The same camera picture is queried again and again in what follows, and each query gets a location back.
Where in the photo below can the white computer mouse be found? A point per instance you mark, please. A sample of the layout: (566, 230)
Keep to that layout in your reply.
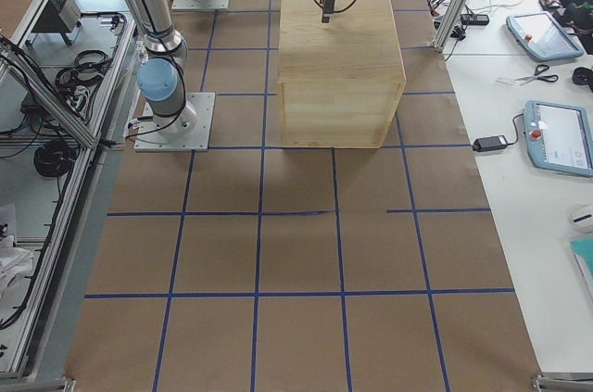
(580, 217)

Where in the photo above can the teal notebook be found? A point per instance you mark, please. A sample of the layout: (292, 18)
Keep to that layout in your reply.
(582, 250)

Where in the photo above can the upper blue teach pendant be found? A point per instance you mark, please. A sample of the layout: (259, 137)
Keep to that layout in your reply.
(542, 37)

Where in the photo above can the black handled scissors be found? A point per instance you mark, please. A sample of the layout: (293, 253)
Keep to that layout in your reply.
(539, 74)

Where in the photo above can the grey control box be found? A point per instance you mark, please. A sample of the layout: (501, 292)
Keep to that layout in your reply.
(61, 17)

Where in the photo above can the brown paper floor cover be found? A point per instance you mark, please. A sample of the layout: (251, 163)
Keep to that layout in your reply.
(252, 267)

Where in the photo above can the blue teach pendant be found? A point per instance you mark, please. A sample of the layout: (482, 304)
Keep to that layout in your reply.
(558, 138)
(542, 37)

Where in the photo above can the wooden drawer cabinet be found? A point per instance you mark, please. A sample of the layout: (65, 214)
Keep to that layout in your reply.
(339, 83)

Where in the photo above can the lower blue teach pendant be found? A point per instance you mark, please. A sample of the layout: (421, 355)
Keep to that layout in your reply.
(558, 138)

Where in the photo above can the aluminium frame rail left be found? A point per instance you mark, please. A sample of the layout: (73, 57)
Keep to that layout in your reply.
(44, 208)

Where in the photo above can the black power adapter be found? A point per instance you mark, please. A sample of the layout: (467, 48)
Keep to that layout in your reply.
(490, 143)

